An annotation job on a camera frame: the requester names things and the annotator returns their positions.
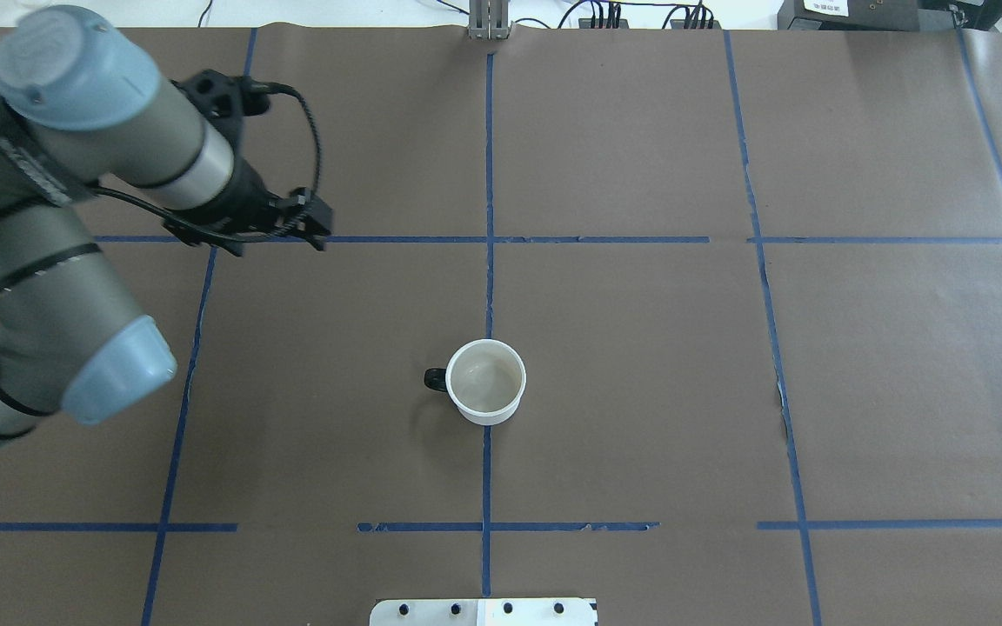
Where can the brown paper table mat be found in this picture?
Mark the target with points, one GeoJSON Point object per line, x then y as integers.
{"type": "Point", "coordinates": [756, 281]}

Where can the white smiley mug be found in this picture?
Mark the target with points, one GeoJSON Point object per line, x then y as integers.
{"type": "Point", "coordinates": [485, 379]}

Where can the aluminium frame post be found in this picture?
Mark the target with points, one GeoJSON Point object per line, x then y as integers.
{"type": "Point", "coordinates": [489, 20]}

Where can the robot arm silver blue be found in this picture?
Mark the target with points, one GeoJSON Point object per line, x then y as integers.
{"type": "Point", "coordinates": [86, 113]}

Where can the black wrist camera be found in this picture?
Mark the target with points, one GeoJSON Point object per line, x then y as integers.
{"type": "Point", "coordinates": [226, 101]}

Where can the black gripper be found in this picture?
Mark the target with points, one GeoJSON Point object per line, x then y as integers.
{"type": "Point", "coordinates": [248, 202]}

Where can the white pedestal column base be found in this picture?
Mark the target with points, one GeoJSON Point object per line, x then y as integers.
{"type": "Point", "coordinates": [486, 611]}

